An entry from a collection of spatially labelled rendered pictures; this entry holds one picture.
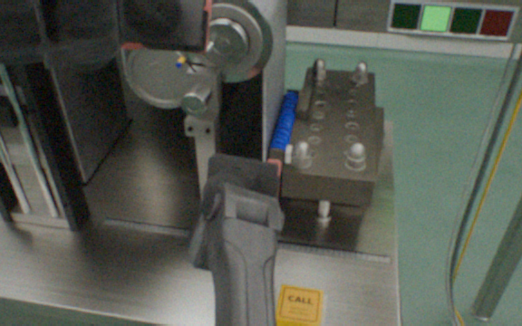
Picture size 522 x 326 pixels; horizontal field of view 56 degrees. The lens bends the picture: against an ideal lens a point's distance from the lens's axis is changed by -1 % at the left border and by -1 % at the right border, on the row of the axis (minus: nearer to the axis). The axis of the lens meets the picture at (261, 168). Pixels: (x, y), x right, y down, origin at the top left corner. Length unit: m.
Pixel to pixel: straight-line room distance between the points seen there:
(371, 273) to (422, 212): 1.52
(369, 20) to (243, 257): 0.73
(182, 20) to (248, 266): 0.27
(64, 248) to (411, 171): 1.96
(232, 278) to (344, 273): 0.43
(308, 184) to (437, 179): 1.76
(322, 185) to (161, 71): 0.34
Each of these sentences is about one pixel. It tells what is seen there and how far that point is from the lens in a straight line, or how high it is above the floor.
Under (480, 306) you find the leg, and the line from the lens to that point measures 2.00.
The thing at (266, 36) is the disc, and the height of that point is 1.26.
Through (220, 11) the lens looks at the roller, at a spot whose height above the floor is 1.30.
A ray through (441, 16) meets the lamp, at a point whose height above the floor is 1.19.
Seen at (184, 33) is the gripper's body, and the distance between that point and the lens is 0.55.
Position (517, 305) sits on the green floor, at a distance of 2.17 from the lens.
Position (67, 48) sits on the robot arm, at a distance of 0.42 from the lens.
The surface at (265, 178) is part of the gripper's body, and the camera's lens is 0.70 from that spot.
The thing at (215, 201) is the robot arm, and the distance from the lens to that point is 0.54.
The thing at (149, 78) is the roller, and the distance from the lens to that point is 0.87.
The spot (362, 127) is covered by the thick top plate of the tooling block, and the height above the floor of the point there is 1.03.
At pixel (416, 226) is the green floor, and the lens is 2.31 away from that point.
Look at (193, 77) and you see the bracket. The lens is 0.80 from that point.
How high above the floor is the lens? 1.57
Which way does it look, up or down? 39 degrees down
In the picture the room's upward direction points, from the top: straight up
